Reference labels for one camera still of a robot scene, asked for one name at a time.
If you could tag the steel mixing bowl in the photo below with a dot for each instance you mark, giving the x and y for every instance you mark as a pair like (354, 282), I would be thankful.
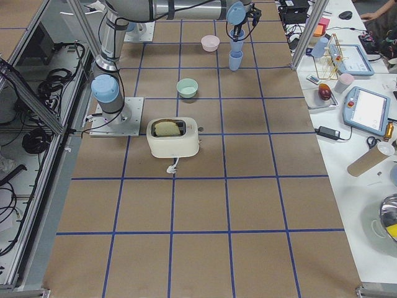
(384, 226)

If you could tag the blue cup carried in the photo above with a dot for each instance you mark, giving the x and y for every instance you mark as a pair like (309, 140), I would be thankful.
(237, 46)

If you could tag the cardboard tube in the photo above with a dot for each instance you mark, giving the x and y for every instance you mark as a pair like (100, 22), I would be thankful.
(374, 156)

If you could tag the pink bowl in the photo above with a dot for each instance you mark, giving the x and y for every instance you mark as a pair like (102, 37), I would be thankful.
(210, 43)

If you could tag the near teach pendant tablet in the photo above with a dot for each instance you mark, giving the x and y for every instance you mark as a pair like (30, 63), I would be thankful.
(366, 110)

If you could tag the metal tray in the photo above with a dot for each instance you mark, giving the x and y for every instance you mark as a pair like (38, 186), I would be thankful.
(315, 103)

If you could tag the far teach pendant tablet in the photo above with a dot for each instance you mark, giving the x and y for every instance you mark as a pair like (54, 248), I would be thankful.
(351, 59)

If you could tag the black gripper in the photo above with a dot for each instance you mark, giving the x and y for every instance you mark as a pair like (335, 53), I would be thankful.
(237, 30)

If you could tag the brass fitting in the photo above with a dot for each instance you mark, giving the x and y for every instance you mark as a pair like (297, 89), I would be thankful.
(388, 132)

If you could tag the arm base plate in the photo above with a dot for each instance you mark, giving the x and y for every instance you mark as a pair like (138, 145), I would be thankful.
(127, 123)
(147, 37)

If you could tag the aluminium frame post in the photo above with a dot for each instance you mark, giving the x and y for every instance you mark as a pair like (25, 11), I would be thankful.
(316, 13)

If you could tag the blue cup on rack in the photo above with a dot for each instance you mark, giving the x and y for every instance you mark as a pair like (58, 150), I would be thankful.
(319, 48)

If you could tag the teach pendant tablet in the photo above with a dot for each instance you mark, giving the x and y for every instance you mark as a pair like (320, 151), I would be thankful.
(366, 110)
(351, 59)

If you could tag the mint green bowl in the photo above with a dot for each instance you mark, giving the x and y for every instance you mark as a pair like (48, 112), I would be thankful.
(187, 87)

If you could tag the toast slice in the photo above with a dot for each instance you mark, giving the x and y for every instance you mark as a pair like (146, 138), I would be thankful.
(166, 129)

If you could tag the gold wire rack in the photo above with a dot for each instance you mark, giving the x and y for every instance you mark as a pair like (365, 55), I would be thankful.
(330, 59)

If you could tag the red apple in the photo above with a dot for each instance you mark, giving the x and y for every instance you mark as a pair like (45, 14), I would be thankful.
(324, 92)

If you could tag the black computer mouse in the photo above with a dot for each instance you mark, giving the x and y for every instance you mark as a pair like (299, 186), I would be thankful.
(346, 15)

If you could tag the blue cup standing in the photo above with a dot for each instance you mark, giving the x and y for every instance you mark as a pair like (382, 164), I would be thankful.
(235, 59)

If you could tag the black power adapter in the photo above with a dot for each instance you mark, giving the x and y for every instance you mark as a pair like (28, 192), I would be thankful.
(328, 133)

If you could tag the cream white toaster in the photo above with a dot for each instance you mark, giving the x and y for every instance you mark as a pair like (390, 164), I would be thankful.
(184, 145)

